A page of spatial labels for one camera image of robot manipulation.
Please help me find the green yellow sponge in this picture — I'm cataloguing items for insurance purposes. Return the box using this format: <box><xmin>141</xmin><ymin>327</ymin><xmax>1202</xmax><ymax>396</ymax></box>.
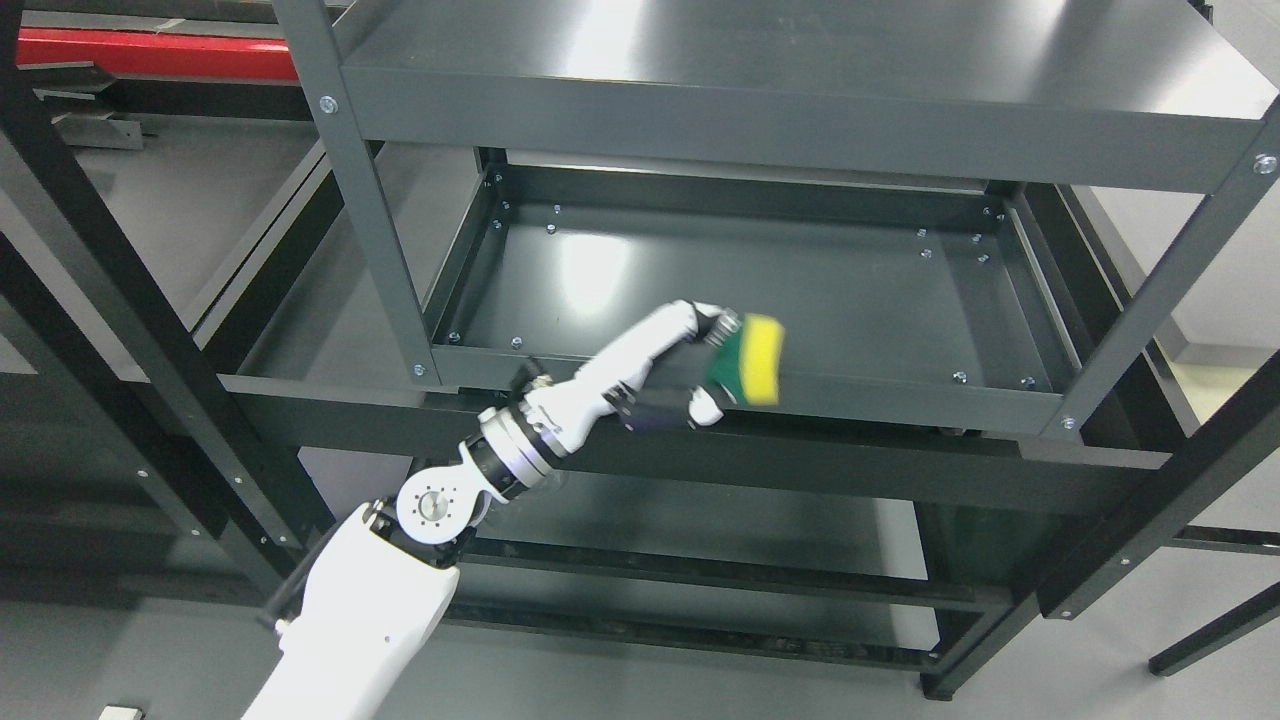
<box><xmin>705</xmin><ymin>313</ymin><xmax>786</xmax><ymax>407</ymax></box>

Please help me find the red metal beam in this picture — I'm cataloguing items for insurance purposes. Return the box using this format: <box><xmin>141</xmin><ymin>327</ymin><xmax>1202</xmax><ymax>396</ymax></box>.
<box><xmin>15</xmin><ymin>28</ymin><xmax>300</xmax><ymax>82</ymax></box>

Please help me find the black metal rack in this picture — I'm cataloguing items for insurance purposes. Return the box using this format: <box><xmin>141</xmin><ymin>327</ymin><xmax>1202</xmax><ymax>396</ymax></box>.
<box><xmin>3</xmin><ymin>1</ymin><xmax>333</xmax><ymax>591</ymax></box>

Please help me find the dark grey metal shelf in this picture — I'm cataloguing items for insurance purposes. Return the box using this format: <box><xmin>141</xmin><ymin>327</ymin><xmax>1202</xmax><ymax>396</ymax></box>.
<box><xmin>229</xmin><ymin>1</ymin><xmax>1277</xmax><ymax>700</ymax></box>

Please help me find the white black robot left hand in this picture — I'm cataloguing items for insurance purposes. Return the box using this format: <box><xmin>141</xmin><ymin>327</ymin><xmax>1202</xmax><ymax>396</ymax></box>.
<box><xmin>512</xmin><ymin>299</ymin><xmax>749</xmax><ymax>459</ymax></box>

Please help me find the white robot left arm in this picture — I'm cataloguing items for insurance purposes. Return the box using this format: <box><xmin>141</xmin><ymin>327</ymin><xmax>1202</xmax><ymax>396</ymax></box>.
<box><xmin>244</xmin><ymin>379</ymin><xmax>612</xmax><ymax>719</ymax></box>

